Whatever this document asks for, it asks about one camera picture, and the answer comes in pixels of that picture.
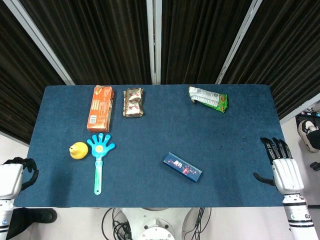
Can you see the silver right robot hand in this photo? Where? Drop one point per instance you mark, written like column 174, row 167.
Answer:
column 287, row 175

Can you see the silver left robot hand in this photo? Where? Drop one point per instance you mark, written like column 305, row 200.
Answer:
column 10, row 180

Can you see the blue rectangular box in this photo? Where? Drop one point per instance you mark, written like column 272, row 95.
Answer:
column 182, row 167

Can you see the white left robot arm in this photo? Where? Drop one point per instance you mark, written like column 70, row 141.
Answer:
column 5, row 215

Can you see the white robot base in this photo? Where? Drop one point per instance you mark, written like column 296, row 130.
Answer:
column 156, row 222

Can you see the orange carton box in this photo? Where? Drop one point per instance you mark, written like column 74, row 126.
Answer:
column 100, row 110

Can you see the small black object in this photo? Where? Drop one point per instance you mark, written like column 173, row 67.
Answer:
column 315, row 166

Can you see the black shoe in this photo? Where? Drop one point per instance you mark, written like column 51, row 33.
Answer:
column 37, row 216

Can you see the white and black sneaker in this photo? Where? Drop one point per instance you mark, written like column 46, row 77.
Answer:
column 308, row 130

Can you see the yellow pear toy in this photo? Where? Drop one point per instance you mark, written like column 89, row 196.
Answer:
column 78, row 151

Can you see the blue hand clapper toy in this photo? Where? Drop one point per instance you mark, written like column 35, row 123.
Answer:
column 100, row 148

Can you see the dark ribbed partition panel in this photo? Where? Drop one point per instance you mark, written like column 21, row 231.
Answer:
column 287, row 50
column 200, row 37
column 20, row 75
column 100, row 37

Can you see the green and white snack bag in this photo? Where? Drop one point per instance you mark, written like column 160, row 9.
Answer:
column 208, row 98

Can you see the beige snack wrapper pack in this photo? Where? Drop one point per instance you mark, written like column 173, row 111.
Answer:
column 133, row 102

